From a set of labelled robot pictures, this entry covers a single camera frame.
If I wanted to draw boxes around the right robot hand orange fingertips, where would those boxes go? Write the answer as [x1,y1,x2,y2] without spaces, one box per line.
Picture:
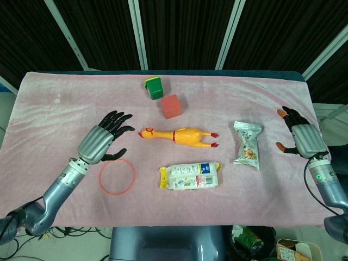
[275,105,329,160]

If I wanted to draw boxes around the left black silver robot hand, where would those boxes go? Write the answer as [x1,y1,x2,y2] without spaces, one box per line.
[77,110,136,165]

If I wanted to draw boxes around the thin orange plastic ring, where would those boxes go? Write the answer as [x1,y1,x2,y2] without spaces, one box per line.
[98,159,136,195]

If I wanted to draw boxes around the pink plush table cloth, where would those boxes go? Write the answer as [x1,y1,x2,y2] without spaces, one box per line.
[0,71,331,228]

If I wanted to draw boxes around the silver nut snack packet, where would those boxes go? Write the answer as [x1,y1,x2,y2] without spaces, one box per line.
[233,121,262,172]

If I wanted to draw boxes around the green toy bin yellow lid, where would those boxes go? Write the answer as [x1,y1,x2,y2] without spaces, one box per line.
[144,77,164,101]

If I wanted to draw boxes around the red foam cube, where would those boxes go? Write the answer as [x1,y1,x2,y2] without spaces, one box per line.
[160,94,182,120]

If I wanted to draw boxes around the yellow rubber chicken toy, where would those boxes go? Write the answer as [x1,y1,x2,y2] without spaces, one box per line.
[138,127,220,149]

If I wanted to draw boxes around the white wet wipes pack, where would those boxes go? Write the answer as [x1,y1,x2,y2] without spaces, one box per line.
[159,162,223,191]

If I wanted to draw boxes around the black trash bin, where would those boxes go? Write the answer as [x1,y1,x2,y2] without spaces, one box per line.
[231,225,277,261]

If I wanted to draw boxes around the open cardboard box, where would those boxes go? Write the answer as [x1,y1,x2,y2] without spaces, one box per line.
[276,238,320,261]

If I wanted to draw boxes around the grey-blue robot torso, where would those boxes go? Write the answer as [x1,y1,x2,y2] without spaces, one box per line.
[110,226,226,261]

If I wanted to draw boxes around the white partition post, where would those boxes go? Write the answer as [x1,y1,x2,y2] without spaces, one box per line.
[127,0,149,71]
[43,0,89,71]
[0,75,18,95]
[302,26,348,81]
[216,0,247,71]

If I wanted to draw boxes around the black floor cable bundle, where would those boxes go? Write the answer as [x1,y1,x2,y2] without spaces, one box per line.
[0,225,112,261]

